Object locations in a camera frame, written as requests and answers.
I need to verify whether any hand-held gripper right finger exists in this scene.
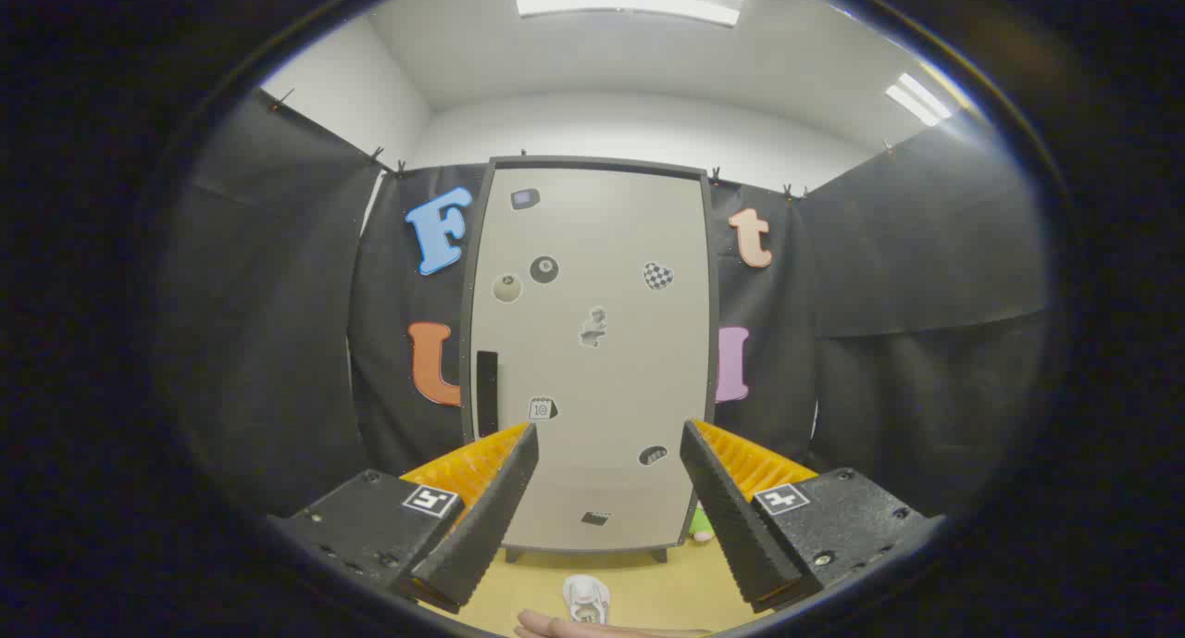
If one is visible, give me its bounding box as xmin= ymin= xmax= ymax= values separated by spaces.
xmin=679 ymin=419 xmax=947 ymax=614

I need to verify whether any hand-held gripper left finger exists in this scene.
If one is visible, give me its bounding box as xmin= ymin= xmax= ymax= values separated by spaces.
xmin=267 ymin=422 xmax=540 ymax=616

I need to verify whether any white canvas shoe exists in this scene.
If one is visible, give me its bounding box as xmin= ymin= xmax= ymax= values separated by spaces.
xmin=563 ymin=575 xmax=612 ymax=625

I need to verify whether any grey shoe cabinet door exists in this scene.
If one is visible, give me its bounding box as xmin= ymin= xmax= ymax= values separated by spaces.
xmin=469 ymin=166 xmax=712 ymax=554

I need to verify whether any grey shoe cabinet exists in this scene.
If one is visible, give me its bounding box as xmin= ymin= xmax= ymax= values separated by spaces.
xmin=460 ymin=155 xmax=721 ymax=565

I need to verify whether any black backdrop cloth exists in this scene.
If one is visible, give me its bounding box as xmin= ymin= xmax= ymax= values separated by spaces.
xmin=157 ymin=87 xmax=1052 ymax=528

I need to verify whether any small ceiling light panel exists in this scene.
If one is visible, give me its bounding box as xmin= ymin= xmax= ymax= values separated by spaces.
xmin=884 ymin=71 xmax=953 ymax=127

